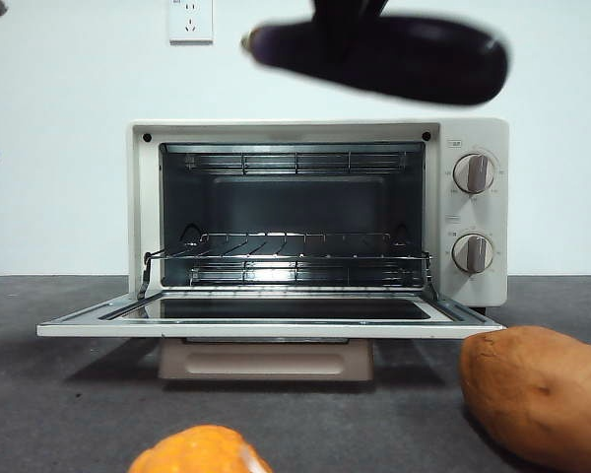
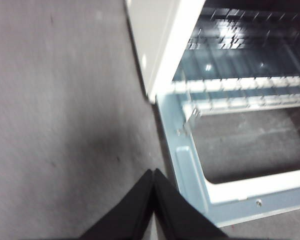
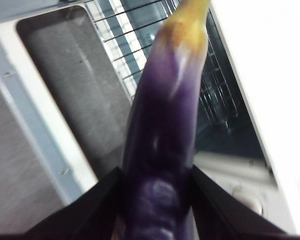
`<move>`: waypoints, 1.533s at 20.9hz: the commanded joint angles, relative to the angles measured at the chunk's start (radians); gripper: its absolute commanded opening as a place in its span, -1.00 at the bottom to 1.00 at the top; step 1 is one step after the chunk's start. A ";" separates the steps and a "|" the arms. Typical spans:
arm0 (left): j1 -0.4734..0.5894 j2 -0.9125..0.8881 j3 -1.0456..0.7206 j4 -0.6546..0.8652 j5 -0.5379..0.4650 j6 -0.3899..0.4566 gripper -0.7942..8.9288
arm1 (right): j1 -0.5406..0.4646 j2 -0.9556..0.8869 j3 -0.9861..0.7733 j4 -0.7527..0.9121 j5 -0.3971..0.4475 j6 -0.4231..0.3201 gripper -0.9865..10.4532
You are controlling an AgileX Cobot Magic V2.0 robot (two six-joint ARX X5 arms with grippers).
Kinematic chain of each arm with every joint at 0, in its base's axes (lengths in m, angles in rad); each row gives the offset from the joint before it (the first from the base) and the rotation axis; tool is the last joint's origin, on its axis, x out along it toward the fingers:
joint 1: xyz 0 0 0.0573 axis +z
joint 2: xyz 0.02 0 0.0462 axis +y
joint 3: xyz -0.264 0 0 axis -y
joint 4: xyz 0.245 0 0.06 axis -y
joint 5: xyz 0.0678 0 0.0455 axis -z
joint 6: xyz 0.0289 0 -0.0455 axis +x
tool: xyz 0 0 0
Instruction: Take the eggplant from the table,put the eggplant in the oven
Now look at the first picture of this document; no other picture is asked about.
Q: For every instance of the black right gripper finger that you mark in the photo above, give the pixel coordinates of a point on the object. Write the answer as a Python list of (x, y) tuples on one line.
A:
[(337, 20), (376, 6)]

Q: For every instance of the dark purple eggplant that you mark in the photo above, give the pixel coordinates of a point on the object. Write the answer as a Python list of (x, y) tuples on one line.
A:
[(423, 64)]

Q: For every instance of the beige oven knob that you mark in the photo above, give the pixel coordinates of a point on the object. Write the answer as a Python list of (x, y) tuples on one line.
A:
[(473, 253), (474, 173)]

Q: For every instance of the white Toshiba toaster oven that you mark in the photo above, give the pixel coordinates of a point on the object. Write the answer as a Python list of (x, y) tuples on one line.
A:
[(473, 212)]

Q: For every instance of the orange pumpkin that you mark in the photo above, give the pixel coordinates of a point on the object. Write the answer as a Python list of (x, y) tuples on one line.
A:
[(202, 453)]

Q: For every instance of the brown sweet potato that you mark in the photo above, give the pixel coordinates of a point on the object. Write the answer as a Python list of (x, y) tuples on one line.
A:
[(542, 394)]

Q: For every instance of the white wall socket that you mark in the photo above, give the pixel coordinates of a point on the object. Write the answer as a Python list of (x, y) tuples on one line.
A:
[(191, 22)]

